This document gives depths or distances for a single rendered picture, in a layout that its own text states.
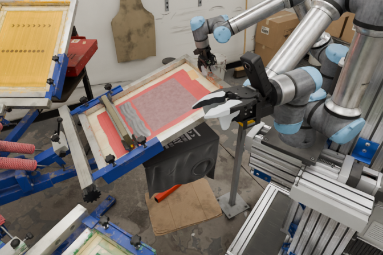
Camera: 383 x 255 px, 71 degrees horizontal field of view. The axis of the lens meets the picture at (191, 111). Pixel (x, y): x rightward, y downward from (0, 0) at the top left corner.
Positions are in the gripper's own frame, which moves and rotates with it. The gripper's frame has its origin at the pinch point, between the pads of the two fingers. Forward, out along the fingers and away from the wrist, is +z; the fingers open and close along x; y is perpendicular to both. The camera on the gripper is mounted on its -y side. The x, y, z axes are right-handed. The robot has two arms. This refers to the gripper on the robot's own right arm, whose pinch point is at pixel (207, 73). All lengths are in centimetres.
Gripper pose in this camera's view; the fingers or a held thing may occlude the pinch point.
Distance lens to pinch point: 162.1
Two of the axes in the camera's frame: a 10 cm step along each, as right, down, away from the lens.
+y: 5.0, 5.1, -7.1
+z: 2.4, 7.1, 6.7
